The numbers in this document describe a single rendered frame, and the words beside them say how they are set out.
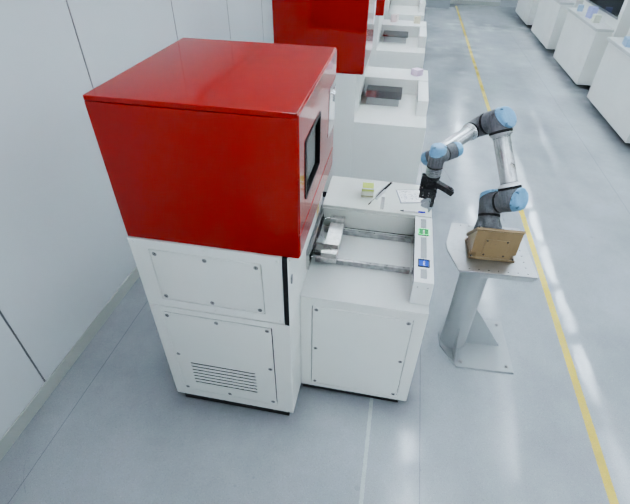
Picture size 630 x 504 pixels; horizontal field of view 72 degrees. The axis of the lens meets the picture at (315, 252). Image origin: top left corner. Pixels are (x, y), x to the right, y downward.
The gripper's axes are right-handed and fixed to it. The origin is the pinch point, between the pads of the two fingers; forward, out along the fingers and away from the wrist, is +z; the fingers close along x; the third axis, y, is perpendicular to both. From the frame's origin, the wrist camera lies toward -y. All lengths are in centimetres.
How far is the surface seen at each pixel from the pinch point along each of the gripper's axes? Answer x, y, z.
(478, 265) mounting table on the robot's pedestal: 4.4, -30.5, 28.7
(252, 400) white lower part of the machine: 66, 82, 97
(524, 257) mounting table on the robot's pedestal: -8, -56, 29
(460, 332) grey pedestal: -5, -35, 93
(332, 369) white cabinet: 46, 40, 83
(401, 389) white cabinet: 46, 1, 91
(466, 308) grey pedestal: -4, -34, 70
